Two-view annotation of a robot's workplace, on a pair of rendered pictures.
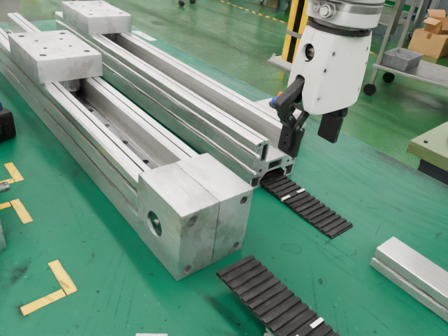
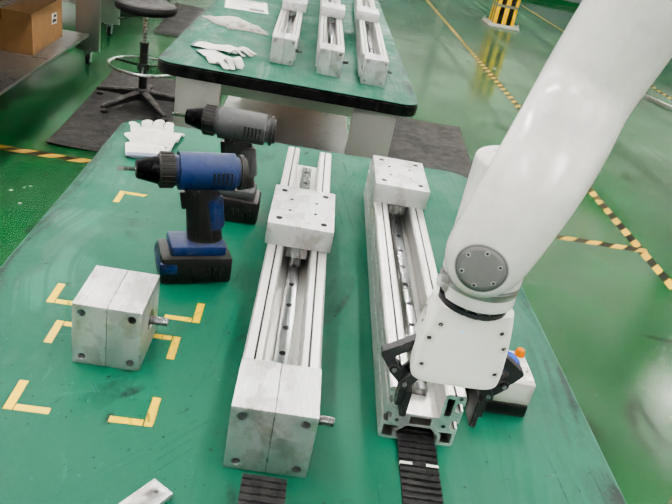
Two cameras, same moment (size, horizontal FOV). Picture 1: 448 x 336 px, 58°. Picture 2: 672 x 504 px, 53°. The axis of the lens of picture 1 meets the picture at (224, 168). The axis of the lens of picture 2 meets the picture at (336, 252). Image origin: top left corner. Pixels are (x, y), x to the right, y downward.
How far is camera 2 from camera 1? 0.48 m
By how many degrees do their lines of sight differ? 33
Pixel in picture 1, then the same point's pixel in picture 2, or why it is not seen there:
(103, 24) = (391, 193)
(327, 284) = not seen: outside the picture
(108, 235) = (212, 401)
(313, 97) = (414, 359)
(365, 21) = (472, 305)
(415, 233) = not seen: outside the picture
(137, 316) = (169, 470)
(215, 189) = (285, 401)
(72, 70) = (299, 239)
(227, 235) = (285, 452)
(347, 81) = (468, 359)
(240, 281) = (251, 490)
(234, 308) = not seen: outside the picture
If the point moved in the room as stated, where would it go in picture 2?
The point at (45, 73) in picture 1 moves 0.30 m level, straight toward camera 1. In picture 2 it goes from (272, 234) to (184, 326)
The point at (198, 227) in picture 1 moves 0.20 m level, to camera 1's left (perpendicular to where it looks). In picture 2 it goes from (249, 425) to (150, 335)
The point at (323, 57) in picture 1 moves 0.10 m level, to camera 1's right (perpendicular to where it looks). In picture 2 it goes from (428, 323) to (508, 373)
